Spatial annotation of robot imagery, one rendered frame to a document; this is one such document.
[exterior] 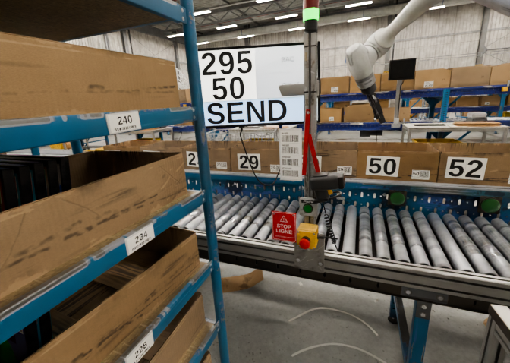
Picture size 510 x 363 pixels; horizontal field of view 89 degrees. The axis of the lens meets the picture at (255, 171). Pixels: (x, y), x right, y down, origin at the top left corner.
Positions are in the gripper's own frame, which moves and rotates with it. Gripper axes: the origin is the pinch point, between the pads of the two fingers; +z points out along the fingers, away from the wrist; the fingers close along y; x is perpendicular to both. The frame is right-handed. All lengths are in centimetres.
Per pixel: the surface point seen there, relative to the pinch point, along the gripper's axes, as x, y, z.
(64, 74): -53, 98, -93
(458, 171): 19.0, 28.9, 31.8
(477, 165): 27, 30, 32
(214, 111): -61, 37, -61
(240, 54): -42, 29, -71
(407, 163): 0.9, 20.7, 21.5
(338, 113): 0, -376, 193
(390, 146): 1.2, -7.9, 29.8
